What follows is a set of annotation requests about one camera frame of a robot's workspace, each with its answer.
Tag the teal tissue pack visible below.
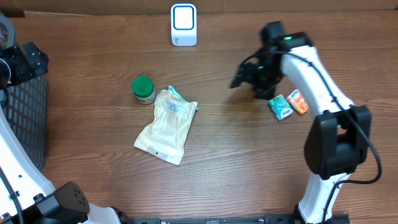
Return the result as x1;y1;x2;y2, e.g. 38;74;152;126
268;94;294;121

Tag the orange tissue pack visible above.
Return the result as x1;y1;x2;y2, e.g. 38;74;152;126
287;90;309;115

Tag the beige paper pouch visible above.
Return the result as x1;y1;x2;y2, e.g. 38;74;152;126
134;90;198;165

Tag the green lid jar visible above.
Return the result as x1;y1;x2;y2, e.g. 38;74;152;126
132;76;156;105

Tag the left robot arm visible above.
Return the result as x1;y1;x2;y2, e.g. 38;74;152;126
1;40;130;223

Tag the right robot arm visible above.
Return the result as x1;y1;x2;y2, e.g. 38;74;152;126
230;21;372;223

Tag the white barcode scanner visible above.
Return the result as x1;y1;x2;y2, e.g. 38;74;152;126
170;3;197;47

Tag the teal packet under pouch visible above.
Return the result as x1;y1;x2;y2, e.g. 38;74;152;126
168;85;186;101

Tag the grey plastic basket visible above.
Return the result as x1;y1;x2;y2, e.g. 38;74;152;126
1;15;49;171

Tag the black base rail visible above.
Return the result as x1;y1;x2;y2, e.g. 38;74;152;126
130;213;351;224

